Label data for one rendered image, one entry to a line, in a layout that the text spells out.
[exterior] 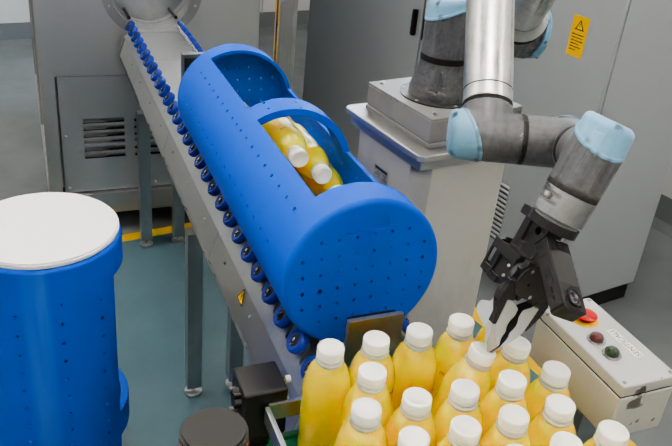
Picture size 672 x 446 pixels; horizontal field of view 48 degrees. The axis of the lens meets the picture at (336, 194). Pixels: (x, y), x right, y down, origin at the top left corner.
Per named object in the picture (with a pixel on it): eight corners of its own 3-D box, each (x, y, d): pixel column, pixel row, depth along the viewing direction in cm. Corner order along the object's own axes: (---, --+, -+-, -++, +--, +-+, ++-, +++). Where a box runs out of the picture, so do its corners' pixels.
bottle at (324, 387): (339, 435, 119) (351, 340, 111) (345, 470, 113) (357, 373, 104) (295, 435, 118) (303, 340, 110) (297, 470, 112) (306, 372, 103)
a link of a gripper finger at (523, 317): (487, 336, 114) (516, 285, 112) (509, 360, 109) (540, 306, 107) (472, 333, 112) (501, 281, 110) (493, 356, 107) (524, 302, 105)
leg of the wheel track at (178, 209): (183, 237, 342) (183, 107, 314) (185, 243, 337) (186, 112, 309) (170, 238, 340) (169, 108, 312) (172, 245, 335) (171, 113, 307)
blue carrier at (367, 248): (282, 139, 209) (283, 39, 195) (430, 327, 137) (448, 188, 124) (180, 151, 199) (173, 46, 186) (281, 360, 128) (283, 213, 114)
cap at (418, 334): (435, 339, 113) (437, 329, 112) (424, 352, 110) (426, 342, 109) (412, 329, 115) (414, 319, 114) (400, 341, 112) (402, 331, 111)
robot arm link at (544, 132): (518, 108, 116) (534, 119, 106) (591, 114, 116) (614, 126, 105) (511, 157, 118) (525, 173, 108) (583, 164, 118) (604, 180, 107)
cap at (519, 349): (496, 346, 112) (499, 336, 112) (518, 343, 114) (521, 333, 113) (511, 362, 109) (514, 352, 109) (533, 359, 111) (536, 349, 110)
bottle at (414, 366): (430, 428, 122) (449, 337, 114) (411, 455, 116) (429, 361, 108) (392, 409, 125) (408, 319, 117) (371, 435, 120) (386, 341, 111)
